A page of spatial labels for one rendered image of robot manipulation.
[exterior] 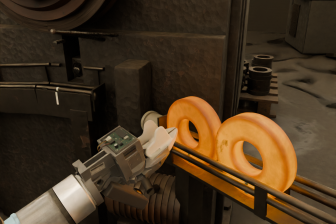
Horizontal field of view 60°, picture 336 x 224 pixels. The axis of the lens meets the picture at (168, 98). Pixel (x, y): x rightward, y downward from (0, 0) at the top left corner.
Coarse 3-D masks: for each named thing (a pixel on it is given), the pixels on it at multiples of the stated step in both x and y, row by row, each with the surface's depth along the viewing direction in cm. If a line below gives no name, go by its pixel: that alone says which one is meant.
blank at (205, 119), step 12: (192, 96) 63; (180, 108) 63; (192, 108) 60; (204, 108) 59; (168, 120) 68; (180, 120) 65; (192, 120) 61; (204, 120) 58; (216, 120) 58; (180, 132) 66; (204, 132) 59; (216, 132) 58; (192, 144) 65; (204, 144) 60; (192, 156) 64; (216, 156) 60
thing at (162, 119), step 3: (165, 114) 69; (159, 117) 68; (162, 117) 68; (165, 117) 69; (159, 120) 68; (162, 120) 68; (165, 120) 69; (159, 123) 68; (162, 123) 69; (165, 123) 69; (165, 126) 69
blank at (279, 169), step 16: (224, 128) 54; (240, 128) 51; (256, 128) 48; (272, 128) 47; (224, 144) 55; (240, 144) 55; (256, 144) 49; (272, 144) 46; (288, 144) 47; (224, 160) 56; (240, 160) 55; (272, 160) 47; (288, 160) 46; (256, 176) 51; (272, 176) 48; (288, 176) 46
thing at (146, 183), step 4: (140, 180) 73; (144, 180) 71; (148, 180) 71; (144, 184) 70; (148, 184) 70; (156, 184) 73; (144, 188) 70; (148, 188) 69; (152, 188) 69; (156, 188) 71; (148, 192) 69; (152, 192) 69
